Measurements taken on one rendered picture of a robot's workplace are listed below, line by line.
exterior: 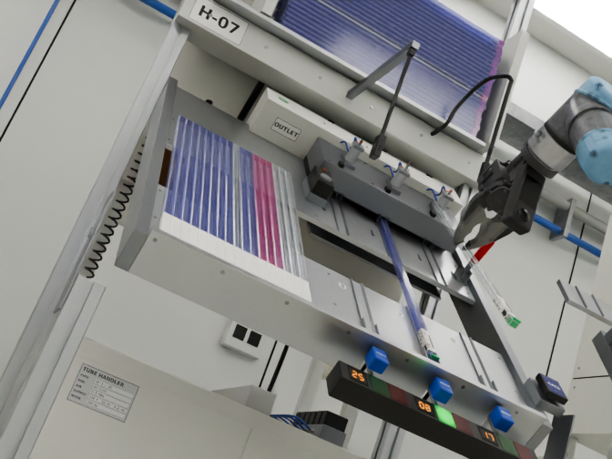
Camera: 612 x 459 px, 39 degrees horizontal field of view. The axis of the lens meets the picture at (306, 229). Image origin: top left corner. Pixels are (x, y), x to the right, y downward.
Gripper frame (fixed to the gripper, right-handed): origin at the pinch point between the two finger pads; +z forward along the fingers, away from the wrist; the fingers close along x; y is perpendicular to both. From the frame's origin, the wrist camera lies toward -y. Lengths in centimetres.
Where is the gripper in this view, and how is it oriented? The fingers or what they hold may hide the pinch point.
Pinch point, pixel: (464, 244)
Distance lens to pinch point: 154.7
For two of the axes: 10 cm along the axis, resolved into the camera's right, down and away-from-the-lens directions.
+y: 0.6, -5.6, 8.3
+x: -8.2, -5.0, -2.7
